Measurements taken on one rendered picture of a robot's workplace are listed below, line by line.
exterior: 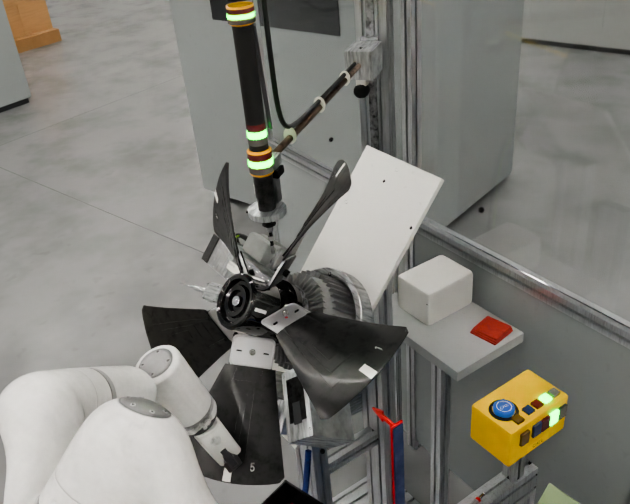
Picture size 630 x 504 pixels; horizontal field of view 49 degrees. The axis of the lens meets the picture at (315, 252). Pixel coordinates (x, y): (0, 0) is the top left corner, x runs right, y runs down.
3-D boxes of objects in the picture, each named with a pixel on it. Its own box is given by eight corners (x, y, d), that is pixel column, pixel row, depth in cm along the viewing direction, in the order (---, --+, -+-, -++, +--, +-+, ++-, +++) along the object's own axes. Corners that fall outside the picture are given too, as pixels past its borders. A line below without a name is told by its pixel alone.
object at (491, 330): (487, 319, 188) (488, 313, 187) (513, 331, 183) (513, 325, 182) (469, 333, 184) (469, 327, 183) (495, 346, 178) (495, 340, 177)
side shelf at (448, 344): (429, 283, 210) (429, 275, 208) (523, 341, 184) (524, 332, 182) (366, 315, 199) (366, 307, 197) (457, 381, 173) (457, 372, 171)
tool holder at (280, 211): (262, 198, 131) (255, 150, 126) (296, 201, 129) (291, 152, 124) (241, 221, 124) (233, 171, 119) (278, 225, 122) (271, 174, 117)
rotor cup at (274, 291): (260, 282, 157) (215, 268, 148) (305, 278, 147) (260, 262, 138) (250, 346, 153) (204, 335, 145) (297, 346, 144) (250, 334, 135)
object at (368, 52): (358, 69, 178) (356, 36, 173) (384, 70, 175) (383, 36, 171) (345, 82, 170) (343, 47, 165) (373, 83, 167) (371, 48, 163)
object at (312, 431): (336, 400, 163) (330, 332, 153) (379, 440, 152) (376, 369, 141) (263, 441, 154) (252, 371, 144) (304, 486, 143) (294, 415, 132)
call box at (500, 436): (524, 405, 145) (527, 367, 140) (563, 433, 138) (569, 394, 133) (469, 442, 138) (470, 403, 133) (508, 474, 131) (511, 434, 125)
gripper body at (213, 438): (224, 416, 122) (248, 449, 129) (198, 385, 129) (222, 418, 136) (190, 444, 120) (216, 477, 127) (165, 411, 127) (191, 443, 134)
